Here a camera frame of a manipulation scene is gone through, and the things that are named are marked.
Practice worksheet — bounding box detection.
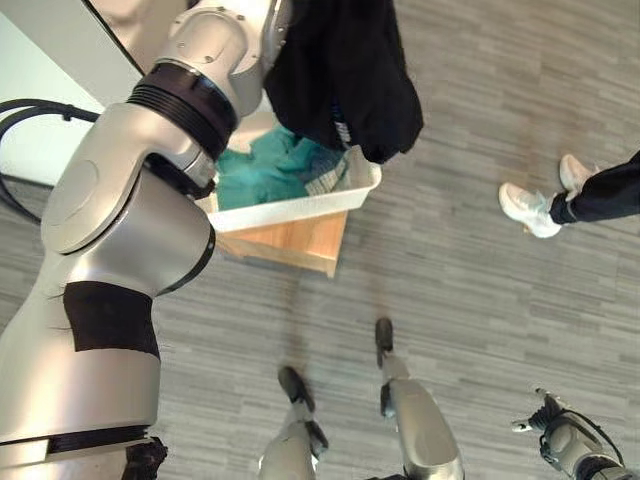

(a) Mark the white plastic laundry basket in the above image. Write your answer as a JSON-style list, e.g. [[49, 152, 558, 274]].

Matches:
[[201, 111, 384, 234]]

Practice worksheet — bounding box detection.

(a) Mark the black garment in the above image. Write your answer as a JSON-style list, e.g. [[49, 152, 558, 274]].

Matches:
[[262, 0, 425, 166]]

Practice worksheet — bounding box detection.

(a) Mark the person's white shoe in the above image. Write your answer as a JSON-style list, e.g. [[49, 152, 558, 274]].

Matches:
[[498, 181, 564, 240], [558, 153, 601, 197]]

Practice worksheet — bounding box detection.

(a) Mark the black cable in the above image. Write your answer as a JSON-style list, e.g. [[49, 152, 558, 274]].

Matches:
[[0, 98, 102, 224]]

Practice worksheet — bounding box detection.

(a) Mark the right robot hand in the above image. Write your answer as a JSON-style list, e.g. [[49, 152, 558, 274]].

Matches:
[[510, 387, 572, 442]]

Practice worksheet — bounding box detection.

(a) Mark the person's leg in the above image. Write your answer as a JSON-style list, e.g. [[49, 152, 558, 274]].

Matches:
[[548, 185, 640, 227], [564, 148, 640, 203]]

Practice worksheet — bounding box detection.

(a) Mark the wooden stool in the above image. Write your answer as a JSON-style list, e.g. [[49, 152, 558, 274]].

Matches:
[[213, 208, 350, 280]]

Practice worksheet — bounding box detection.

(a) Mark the green cloth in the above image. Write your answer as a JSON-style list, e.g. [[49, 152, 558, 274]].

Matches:
[[215, 124, 352, 212]]

